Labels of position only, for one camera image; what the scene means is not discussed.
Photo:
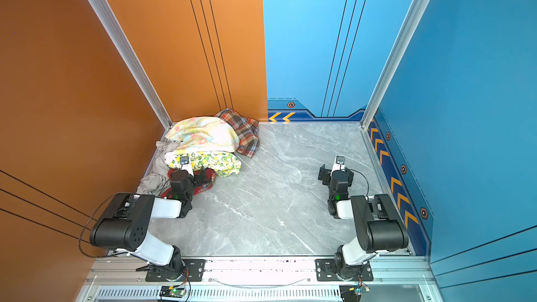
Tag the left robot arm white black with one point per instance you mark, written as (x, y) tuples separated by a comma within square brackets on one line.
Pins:
[(124, 227)]

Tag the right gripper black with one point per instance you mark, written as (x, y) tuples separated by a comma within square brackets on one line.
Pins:
[(326, 174)]

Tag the grey cloth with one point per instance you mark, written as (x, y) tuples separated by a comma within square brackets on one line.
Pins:
[(156, 180)]

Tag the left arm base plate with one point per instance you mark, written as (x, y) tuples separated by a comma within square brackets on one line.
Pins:
[(192, 271)]

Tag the aluminium mounting rail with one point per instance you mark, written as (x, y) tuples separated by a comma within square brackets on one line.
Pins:
[(258, 271)]

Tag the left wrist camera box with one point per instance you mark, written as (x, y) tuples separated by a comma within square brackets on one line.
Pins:
[(185, 164)]

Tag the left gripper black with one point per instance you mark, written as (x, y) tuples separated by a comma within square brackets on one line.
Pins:
[(196, 177)]

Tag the right circuit board with wires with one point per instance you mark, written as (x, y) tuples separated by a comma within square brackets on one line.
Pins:
[(353, 293)]

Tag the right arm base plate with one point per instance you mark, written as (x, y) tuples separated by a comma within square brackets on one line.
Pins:
[(327, 270)]

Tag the left aluminium corner post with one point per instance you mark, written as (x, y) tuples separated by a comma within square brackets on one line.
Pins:
[(116, 34)]

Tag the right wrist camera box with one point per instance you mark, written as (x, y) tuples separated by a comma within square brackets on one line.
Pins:
[(339, 162)]

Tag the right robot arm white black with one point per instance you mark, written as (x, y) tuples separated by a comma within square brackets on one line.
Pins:
[(378, 226)]

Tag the green circuit board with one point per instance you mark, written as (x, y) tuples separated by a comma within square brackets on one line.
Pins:
[(172, 293)]

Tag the red plaid cloth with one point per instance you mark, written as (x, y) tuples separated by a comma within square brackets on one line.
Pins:
[(246, 129)]

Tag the lemon print cloth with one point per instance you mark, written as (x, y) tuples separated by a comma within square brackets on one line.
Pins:
[(223, 163)]

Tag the pastel floral cloth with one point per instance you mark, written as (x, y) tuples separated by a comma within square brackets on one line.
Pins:
[(203, 134)]

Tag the right aluminium corner post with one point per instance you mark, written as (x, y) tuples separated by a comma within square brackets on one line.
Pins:
[(404, 37)]

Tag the aluminium corner post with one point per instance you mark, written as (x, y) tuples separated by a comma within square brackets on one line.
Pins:
[(404, 37), (116, 34)]

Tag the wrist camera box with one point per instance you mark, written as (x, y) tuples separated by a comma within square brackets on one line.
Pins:
[(185, 164), (339, 162)]

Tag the dark red cloth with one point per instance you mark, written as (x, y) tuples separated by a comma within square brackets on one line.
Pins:
[(203, 180)]

